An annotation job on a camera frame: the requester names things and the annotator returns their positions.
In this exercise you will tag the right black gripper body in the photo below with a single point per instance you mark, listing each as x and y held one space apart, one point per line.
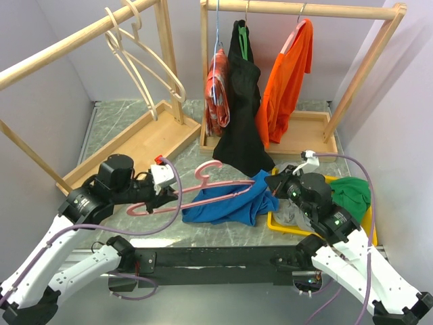
287 185

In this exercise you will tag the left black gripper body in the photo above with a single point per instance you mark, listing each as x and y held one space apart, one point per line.
137 190

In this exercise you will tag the blue tank top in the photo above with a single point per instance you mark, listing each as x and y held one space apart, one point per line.
243 208

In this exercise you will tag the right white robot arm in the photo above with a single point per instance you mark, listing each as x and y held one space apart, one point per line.
340 248

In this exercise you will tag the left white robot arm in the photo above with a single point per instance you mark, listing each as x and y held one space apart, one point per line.
34 292

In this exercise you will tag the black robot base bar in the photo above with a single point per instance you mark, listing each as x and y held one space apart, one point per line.
278 265

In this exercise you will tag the rear beige plastic hanger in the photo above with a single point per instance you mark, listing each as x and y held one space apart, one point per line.
155 57

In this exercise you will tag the beige plastic hanger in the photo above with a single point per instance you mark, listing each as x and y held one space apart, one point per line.
114 41
155 57

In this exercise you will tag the front beige plastic hanger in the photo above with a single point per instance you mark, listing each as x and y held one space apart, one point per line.
114 41

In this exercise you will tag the pink hanger with metal hook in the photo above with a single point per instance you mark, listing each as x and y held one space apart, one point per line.
293 34

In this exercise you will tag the green hanger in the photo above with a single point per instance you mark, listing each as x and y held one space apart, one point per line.
244 43

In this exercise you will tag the grey garment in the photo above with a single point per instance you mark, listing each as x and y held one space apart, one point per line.
290 215

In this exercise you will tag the green garment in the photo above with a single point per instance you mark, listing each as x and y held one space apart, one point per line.
353 194

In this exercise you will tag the yellow plastic tray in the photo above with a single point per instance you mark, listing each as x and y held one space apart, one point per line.
280 227

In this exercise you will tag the right wooden clothes rack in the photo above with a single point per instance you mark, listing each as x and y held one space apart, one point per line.
313 130

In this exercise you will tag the wooden clothes rack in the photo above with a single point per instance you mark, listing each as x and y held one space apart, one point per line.
164 130
313 130

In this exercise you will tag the left wooden clothes rack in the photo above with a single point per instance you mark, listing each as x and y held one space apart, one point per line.
164 130

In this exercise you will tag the black garment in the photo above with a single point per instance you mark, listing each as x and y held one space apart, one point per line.
240 145

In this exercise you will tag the orange t-shirt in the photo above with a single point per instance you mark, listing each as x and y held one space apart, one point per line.
284 85

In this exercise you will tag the red patterned garment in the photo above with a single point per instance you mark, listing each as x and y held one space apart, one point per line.
217 112

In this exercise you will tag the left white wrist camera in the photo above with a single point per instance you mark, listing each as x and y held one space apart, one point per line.
163 175

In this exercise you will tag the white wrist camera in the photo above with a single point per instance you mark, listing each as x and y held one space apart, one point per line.
163 175
310 163

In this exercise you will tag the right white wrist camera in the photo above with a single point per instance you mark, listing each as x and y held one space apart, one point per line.
310 163

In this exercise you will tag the blue wire hanger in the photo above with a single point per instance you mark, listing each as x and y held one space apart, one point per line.
216 50

